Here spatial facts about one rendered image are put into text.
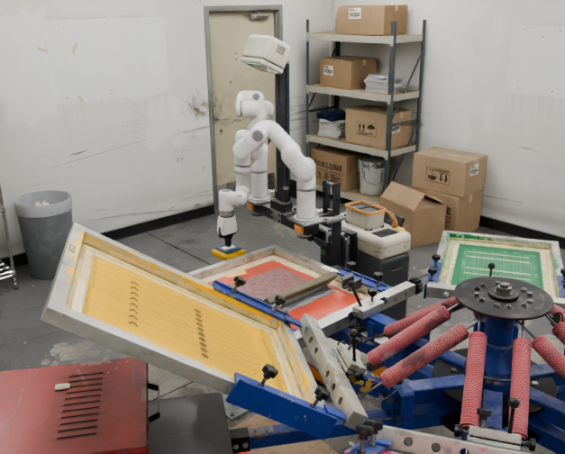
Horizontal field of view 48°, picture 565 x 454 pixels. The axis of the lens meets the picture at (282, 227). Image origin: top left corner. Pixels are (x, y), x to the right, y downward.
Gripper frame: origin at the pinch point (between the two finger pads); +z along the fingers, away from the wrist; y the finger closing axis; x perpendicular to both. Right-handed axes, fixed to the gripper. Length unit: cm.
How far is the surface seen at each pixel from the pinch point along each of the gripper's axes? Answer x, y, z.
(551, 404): 183, 13, -2
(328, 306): 82, 8, 4
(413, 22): -171, -368, -95
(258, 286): 45.9, 17.4, 4.1
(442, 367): 147, 19, -1
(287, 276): 47.0, 0.1, 4.1
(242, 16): -296, -246, -103
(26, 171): -290, -1, 17
